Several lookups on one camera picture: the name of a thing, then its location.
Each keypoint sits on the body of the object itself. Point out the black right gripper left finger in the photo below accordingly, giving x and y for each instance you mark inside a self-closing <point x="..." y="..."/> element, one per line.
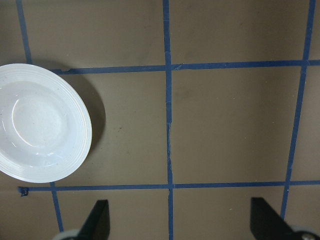
<point x="97" y="224"/>

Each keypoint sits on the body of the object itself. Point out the white ribbed ceramic plate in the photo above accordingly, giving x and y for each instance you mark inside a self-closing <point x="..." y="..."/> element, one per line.
<point x="45" y="127"/>

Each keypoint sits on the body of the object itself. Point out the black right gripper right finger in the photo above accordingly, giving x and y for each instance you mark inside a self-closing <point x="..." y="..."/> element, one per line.
<point x="267" y="224"/>

